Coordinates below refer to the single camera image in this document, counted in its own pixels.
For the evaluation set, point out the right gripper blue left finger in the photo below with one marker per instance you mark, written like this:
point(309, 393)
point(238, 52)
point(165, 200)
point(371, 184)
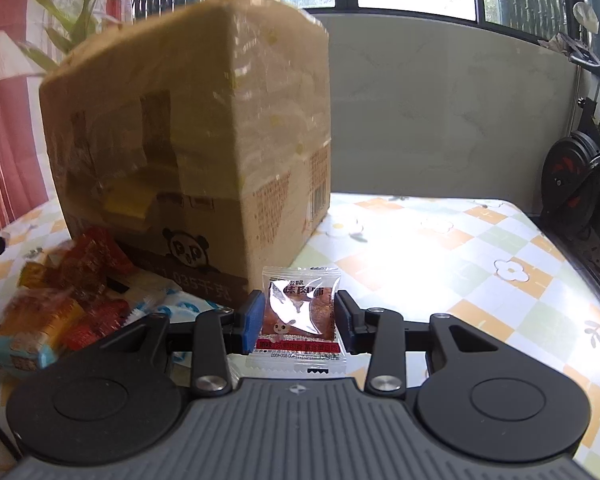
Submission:
point(142, 352)

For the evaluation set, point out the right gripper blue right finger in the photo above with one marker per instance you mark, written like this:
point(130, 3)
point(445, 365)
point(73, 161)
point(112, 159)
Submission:
point(387, 338)

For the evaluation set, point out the small red jerky packet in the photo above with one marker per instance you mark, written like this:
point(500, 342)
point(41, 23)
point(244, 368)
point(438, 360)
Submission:
point(298, 336)

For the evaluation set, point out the white blue snack packet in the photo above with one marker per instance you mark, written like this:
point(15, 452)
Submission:
point(148, 293)

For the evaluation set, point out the red wrapped snack pile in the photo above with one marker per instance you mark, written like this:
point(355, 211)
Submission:
point(82, 269)

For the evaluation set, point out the blue orange snack pack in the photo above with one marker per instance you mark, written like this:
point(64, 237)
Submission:
point(32, 329)

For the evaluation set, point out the brown cardboard box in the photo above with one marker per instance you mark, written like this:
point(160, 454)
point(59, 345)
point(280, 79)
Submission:
point(199, 139)

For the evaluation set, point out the black exercise bike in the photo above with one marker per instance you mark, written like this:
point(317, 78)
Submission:
point(570, 182)

